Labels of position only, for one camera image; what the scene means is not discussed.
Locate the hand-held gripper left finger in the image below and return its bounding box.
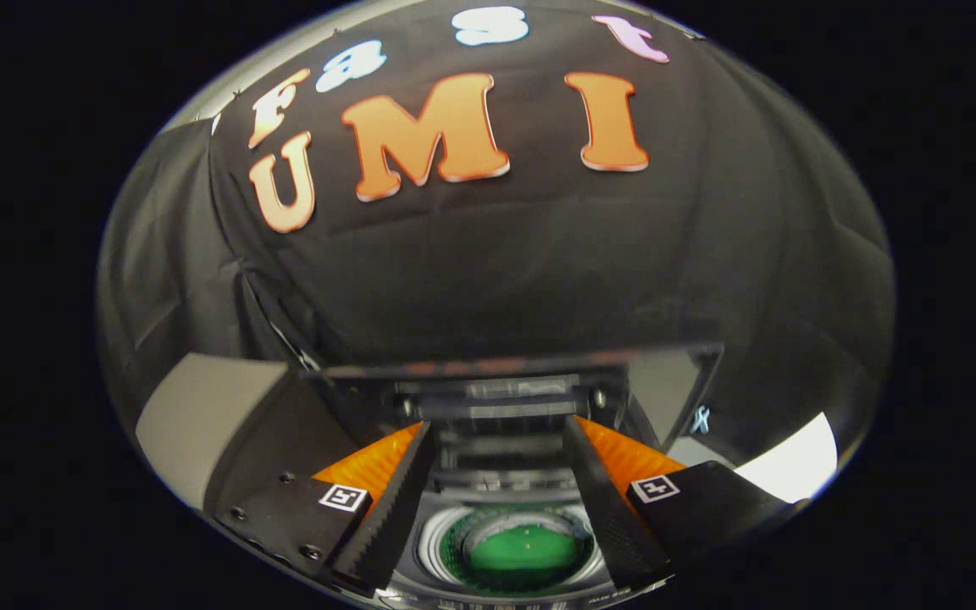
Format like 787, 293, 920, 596
213, 421, 436, 598

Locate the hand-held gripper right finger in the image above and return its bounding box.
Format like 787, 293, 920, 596
562, 414, 796, 594

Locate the green polo shirt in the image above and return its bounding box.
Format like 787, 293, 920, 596
464, 520, 587, 579

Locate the grey washing machine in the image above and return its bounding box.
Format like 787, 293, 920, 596
378, 424, 626, 610

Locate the dark transparent washing machine lid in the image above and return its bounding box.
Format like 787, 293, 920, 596
302, 342, 723, 452

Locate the white table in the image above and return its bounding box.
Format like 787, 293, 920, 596
735, 412, 840, 506

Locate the black backdrop cloth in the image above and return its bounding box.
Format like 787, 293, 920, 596
97, 0, 897, 475

